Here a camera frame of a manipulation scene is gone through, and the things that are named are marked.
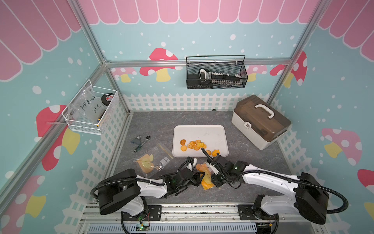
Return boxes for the ziploc bag with yellow snack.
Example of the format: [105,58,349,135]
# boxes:
[196,163,215,190]

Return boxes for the clear ziploc bag of cookies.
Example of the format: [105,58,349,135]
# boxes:
[135,143,174,178]

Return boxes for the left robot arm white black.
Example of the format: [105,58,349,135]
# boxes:
[90,157,205,216]

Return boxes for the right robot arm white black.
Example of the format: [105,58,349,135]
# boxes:
[201,149,349,224]

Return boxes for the labelled clear plastic bag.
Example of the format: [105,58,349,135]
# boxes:
[67,86,105,124]

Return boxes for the orange fish shaped cookie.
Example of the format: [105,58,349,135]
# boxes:
[212,150,220,157]

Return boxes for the ridged round cookie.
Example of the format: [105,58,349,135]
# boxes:
[188,141,196,149]

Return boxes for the white plastic tray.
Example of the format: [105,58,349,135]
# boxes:
[172,125,229,158]

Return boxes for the white box brown lid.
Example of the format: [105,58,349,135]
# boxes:
[231,95,291,150]

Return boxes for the socket set in basket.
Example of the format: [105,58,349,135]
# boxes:
[198,69,243,87]

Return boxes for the black tape roll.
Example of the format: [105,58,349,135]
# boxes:
[101,93,114,106]

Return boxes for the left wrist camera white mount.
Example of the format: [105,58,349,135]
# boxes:
[186,157,197,171]

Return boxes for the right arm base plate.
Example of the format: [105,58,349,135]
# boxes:
[237,204,276,221]

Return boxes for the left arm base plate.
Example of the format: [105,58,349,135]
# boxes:
[123,205,162,222]

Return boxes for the green handled tool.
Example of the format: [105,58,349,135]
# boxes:
[131,136,151,153]

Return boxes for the black wire mesh basket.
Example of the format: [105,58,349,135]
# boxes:
[186,55,248,89]

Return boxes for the white wire basket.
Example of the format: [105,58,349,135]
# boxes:
[62,80,125,135]

